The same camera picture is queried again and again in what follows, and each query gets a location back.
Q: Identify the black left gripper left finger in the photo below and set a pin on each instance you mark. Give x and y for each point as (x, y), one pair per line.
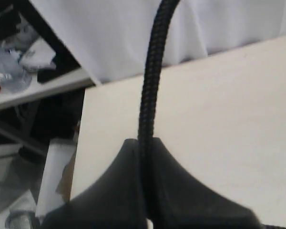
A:
(114, 201)

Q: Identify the cluttered background shelf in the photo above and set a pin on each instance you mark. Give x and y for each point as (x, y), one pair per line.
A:
(48, 108)

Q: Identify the white backdrop curtain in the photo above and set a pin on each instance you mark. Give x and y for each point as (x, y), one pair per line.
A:
(114, 39)

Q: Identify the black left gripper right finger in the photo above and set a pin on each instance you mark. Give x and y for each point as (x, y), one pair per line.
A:
(177, 200)

